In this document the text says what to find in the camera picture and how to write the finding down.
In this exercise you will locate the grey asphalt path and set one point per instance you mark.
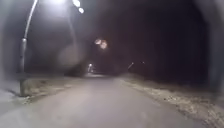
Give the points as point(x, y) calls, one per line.
point(100, 106)

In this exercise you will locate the dry grass verge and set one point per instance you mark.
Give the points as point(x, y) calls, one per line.
point(46, 85)
point(186, 100)

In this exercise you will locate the street lamp pole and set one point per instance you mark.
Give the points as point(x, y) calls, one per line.
point(22, 60)

